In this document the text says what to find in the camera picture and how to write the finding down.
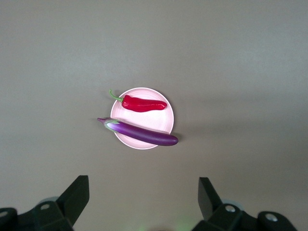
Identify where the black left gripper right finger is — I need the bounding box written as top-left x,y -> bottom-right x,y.
192,177 -> 298,231

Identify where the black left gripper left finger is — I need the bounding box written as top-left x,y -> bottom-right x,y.
0,175 -> 90,231

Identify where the long purple eggplant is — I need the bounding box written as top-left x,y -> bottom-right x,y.
97,117 -> 179,147

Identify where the red chili pepper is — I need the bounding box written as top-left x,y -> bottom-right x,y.
109,89 -> 168,113

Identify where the pink round plate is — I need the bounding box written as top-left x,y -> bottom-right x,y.
110,87 -> 175,150

